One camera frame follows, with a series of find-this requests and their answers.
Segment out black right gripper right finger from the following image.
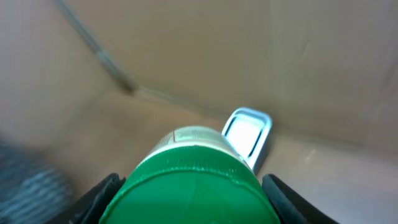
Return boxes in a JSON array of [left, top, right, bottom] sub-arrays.
[[262, 174, 338, 224]]

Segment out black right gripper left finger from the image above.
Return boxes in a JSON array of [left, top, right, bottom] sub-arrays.
[[47, 173, 126, 224]]

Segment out green lid jar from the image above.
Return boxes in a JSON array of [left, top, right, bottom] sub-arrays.
[[99, 126, 280, 224]]

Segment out white barcode scanner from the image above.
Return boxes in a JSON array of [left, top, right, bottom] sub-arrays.
[[221, 108, 273, 174]]

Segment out grey plastic mesh basket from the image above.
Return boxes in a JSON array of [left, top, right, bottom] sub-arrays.
[[1, 141, 73, 224]]

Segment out cardboard backdrop panel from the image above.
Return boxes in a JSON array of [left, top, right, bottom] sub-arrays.
[[0, 0, 398, 150]]

